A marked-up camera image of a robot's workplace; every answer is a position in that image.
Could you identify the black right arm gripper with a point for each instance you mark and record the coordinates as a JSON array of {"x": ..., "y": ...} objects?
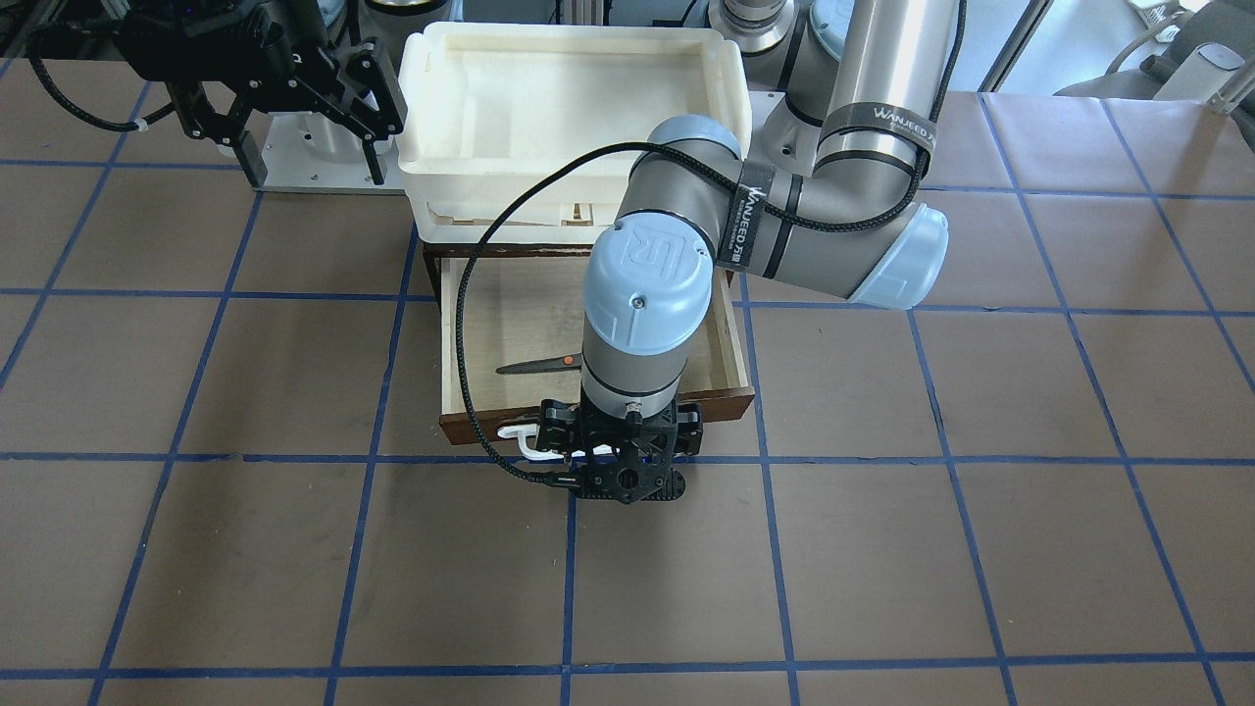
[{"x": 257, "y": 61}]

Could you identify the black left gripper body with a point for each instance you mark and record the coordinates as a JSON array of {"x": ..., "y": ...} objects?
[{"x": 555, "y": 428}]

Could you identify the white drawer handle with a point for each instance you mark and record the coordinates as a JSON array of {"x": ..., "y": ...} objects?
[{"x": 526, "y": 436}]

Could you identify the grey orange scissors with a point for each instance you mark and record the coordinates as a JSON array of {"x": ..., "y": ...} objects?
[{"x": 543, "y": 366}]

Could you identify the light wooden drawer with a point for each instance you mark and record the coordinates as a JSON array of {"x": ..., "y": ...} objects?
[{"x": 519, "y": 309}]

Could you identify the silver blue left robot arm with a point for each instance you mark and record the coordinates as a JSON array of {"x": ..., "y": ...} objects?
[{"x": 852, "y": 228}]

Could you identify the white foam box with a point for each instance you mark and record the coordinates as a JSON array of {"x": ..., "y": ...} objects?
[{"x": 494, "y": 108}]

